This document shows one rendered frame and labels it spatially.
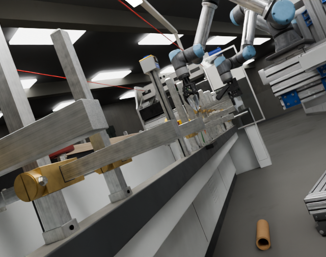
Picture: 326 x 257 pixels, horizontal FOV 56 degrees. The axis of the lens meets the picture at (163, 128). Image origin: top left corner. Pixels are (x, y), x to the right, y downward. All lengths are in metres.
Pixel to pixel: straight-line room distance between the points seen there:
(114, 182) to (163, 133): 0.32
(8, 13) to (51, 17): 0.61
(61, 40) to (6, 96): 0.30
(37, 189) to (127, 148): 0.16
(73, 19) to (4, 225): 4.52
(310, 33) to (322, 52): 0.43
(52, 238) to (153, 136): 0.25
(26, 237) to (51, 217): 0.25
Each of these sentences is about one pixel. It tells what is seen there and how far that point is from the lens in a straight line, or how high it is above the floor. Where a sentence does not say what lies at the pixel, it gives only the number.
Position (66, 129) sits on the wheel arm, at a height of 0.83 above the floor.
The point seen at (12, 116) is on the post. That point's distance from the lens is 0.61.
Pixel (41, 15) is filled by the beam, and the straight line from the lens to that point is 4.87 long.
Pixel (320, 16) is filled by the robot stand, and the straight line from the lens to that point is 2.04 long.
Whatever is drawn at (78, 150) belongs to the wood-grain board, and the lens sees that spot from 1.08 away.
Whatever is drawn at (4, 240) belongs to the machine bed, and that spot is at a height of 0.72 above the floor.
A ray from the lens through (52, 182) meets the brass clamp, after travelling 0.58.
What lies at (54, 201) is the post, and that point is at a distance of 0.59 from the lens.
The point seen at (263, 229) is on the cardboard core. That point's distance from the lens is 2.12.
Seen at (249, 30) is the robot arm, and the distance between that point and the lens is 2.06.
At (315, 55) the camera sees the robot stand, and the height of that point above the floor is 0.92.
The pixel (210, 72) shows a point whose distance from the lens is 4.56.
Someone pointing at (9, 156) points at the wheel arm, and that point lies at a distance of 0.33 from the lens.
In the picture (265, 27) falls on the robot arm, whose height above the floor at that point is 1.30.
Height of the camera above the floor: 0.78
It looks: 3 degrees up
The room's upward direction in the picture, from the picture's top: 22 degrees counter-clockwise
